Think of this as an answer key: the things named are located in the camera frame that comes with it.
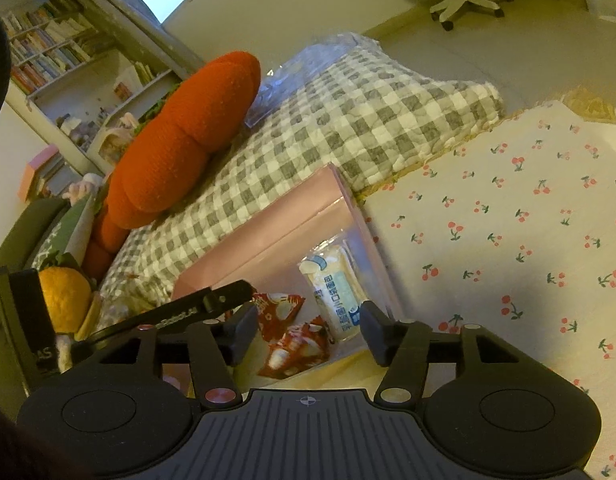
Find red and white snack packet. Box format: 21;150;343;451
258;316;334;378
250;292;306;343

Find woven straw mat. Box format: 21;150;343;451
562;87;616;127

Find pink cardboard box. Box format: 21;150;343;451
172;162;404;396

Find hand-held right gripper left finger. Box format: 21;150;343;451
83;304;259;407

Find grey checked blanket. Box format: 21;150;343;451
95;32;504;321

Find cherry print bed sheet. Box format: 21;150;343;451
362;100;616;480

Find orange carrot plush pillow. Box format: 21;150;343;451
82;51;261;281

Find white bookshelf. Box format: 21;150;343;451
0;0;185;173

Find rabbit plush toy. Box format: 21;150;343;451
63;172;108;207

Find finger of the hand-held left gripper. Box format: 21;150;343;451
198;280;253;318

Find green patterned pillow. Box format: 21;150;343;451
30;199;98;273

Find white office chair base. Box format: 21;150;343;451
429;0;515;32

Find yellow citrus plush toy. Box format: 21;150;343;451
38;266;95;336

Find rows of books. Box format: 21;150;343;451
2;0;114;95

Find white and blue snack packet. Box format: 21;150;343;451
299;242;369;343

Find clear plastic bag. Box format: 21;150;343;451
245;35;384;128

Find pink storage box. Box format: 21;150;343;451
20;144;65;202

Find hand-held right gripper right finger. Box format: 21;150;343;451
360;301;526;406

